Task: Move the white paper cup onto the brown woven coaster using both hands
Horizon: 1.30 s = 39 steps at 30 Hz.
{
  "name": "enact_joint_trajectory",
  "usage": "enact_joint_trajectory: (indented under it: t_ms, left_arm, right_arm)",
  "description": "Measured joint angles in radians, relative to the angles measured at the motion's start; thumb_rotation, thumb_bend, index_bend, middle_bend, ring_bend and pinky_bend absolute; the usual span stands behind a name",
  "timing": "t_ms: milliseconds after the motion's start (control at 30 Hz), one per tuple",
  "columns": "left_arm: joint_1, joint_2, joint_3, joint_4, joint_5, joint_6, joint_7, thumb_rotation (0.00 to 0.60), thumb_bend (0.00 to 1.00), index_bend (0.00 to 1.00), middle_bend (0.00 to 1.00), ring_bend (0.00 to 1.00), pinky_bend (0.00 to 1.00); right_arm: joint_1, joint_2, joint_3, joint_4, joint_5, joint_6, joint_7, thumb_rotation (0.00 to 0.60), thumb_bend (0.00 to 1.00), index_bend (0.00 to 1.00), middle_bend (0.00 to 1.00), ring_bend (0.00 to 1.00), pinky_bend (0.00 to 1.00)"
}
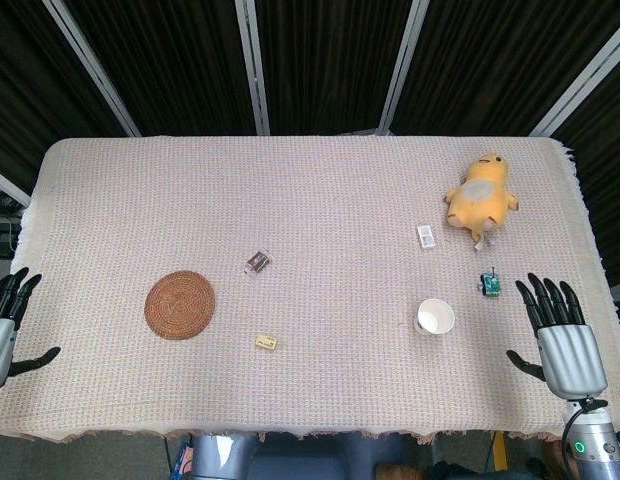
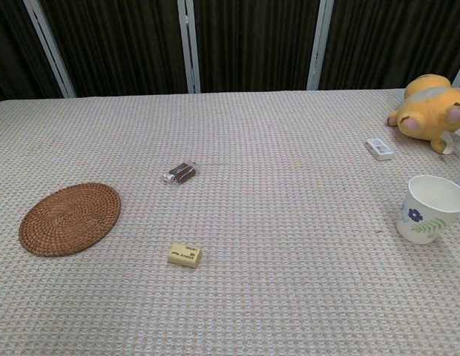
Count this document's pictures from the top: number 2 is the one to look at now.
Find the small white box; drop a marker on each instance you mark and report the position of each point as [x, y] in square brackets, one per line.
[379, 149]

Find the yellow plush toy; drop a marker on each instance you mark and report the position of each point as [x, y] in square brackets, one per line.
[426, 118]

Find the yellow eraser block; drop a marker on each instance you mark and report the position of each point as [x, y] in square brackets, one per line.
[184, 255]

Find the dark screen panel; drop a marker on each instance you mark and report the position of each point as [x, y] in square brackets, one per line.
[393, 41]
[256, 44]
[11, 55]
[118, 48]

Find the checked beige tablecloth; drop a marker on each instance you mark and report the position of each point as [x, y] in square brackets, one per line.
[274, 259]

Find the round woven rattan mat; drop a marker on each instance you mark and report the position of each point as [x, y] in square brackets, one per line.
[68, 220]

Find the wrapped chocolate snack bar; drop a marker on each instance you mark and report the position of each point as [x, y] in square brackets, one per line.
[181, 172]

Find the white floral paper cup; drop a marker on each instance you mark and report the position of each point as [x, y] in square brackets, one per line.
[415, 227]

